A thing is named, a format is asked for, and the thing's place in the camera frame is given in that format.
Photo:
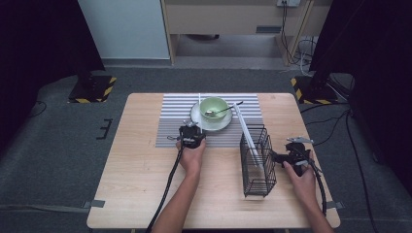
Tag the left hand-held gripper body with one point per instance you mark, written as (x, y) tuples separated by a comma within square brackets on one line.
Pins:
[(191, 137)]

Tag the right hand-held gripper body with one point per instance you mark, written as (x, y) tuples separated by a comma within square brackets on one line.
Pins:
[(296, 153)]

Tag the white chopstick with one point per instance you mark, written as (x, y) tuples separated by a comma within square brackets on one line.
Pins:
[(199, 98), (244, 124)]

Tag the person's left hand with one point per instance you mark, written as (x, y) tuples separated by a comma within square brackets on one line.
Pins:
[(191, 160)]

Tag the person's right hand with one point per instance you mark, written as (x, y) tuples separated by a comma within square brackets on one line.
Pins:
[(302, 184)]

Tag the grey striped placemat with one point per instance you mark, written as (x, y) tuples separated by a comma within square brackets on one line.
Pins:
[(175, 129)]

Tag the white plate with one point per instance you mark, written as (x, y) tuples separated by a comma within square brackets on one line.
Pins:
[(210, 125)]

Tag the green bowl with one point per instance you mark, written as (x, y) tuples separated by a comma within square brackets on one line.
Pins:
[(215, 105)]

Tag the metal spoon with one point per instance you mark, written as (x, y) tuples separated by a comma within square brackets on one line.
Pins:
[(223, 110)]

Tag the black stand base striped edge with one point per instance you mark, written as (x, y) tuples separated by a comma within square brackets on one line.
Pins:
[(92, 89), (312, 92)]

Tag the grey tape piece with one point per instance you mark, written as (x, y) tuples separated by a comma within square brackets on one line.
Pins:
[(335, 205), (95, 204)]

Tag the wooden desk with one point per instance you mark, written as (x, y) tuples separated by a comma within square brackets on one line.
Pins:
[(226, 16)]

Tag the white panel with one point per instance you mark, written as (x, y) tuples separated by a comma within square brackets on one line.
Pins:
[(126, 29)]

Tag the black curtain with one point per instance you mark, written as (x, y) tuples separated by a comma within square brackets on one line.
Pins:
[(372, 48), (39, 48)]

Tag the wall socket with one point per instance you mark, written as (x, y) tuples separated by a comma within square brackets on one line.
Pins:
[(288, 3)]

